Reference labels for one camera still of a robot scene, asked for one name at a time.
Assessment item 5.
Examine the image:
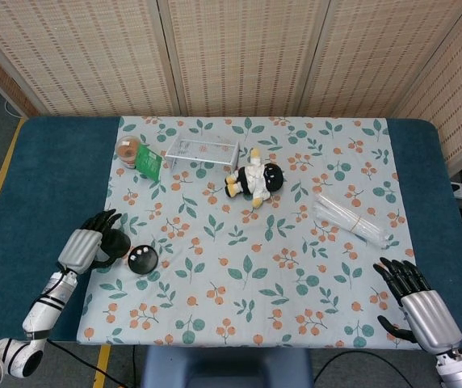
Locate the blue felt table cover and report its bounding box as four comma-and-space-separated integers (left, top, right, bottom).
0, 116, 462, 351

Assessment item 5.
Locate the silver metal rack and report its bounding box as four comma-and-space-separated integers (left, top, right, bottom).
164, 137, 242, 172

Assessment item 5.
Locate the green card packet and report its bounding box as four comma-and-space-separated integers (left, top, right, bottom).
133, 144, 164, 181

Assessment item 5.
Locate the woven folding screen panel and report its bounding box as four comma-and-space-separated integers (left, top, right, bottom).
0, 32, 40, 119
298, 0, 462, 119
157, 0, 331, 118
0, 0, 182, 118
393, 0, 462, 173

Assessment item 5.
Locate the black round bowl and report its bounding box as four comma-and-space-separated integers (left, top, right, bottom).
100, 228, 132, 260

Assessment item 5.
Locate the clear jar with orange label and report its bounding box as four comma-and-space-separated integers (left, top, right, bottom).
115, 135, 141, 170

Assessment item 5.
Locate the black white penguin plush toy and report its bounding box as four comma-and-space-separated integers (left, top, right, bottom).
224, 147, 287, 209

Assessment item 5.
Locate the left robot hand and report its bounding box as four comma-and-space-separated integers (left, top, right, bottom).
57, 209, 124, 276

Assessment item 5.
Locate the bundle of clear straws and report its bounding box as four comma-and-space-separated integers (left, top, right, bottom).
312, 192, 394, 249

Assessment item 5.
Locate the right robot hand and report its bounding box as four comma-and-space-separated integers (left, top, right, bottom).
372, 256, 462, 356

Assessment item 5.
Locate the black floor cable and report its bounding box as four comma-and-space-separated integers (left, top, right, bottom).
46, 338, 130, 388
313, 349, 414, 388

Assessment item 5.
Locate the floral tablecloth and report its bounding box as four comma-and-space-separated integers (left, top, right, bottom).
74, 116, 416, 349

